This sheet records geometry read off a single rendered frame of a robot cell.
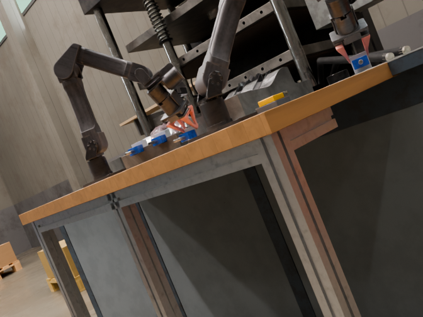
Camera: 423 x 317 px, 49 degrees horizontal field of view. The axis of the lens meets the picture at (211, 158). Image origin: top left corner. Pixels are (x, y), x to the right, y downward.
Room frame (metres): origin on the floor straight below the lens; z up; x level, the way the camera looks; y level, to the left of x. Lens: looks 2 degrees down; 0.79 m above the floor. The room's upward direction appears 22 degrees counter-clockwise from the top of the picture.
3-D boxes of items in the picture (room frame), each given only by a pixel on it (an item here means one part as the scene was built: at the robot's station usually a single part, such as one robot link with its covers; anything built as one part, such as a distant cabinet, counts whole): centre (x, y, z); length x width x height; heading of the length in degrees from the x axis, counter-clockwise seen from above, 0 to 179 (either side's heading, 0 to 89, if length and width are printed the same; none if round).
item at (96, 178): (1.58, 0.36, 0.84); 0.20 x 0.07 x 0.08; 43
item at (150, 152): (1.97, 0.10, 0.86); 0.50 x 0.26 x 0.11; 155
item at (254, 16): (2.88, -0.40, 1.27); 1.10 x 0.74 x 0.05; 48
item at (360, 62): (1.33, -0.50, 0.83); 0.13 x 0.05 x 0.05; 161
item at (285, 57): (2.88, -0.40, 1.02); 1.10 x 0.74 x 0.05; 48
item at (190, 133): (1.59, 0.05, 0.83); 0.13 x 0.05 x 0.05; 139
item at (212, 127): (1.14, -0.05, 0.84); 0.20 x 0.07 x 0.08; 43
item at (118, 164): (2.32, 0.39, 0.84); 0.20 x 0.15 x 0.07; 138
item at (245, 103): (1.79, -0.23, 0.87); 0.50 x 0.26 x 0.14; 138
